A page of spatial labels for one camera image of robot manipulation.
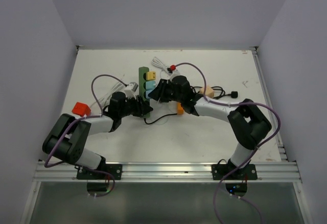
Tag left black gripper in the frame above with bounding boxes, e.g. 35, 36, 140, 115
119, 95, 152, 118

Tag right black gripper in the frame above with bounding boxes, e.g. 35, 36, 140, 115
148, 79, 183, 104

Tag orange power strip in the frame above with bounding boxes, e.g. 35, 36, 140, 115
176, 102, 184, 115

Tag green power strip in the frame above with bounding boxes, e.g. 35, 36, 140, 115
138, 66, 150, 105

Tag beige cube plug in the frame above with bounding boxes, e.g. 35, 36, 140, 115
199, 86, 215, 98

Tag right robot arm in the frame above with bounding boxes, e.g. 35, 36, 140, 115
148, 76, 272, 180

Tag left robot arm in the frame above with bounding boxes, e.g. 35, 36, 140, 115
42, 92, 153, 180

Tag light blue plug adapter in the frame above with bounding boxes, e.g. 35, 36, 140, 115
145, 90, 153, 100

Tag teal plug adapter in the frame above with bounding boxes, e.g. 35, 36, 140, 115
145, 80, 156, 90

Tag yellow plug adapter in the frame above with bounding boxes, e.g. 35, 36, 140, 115
146, 71, 156, 81

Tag red cube plug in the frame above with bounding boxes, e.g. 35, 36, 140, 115
72, 102, 91, 117

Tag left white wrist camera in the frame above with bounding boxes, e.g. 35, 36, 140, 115
124, 82, 138, 99

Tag black power cord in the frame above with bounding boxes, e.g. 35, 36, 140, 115
144, 85, 240, 125

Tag white bundled cable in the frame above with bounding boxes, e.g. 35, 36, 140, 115
151, 57, 171, 72

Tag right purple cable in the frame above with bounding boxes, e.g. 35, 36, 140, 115
176, 62, 283, 224

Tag purple cable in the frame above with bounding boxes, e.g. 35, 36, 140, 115
176, 62, 283, 224
44, 74, 130, 198

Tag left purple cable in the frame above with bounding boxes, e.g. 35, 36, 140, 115
44, 74, 130, 198

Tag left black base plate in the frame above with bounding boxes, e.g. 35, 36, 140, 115
76, 163, 123, 181

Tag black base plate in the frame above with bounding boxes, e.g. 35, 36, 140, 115
76, 163, 123, 181
211, 164, 258, 181

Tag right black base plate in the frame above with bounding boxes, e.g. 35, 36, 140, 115
211, 164, 258, 181

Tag aluminium frame rail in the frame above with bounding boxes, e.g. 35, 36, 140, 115
33, 162, 301, 183

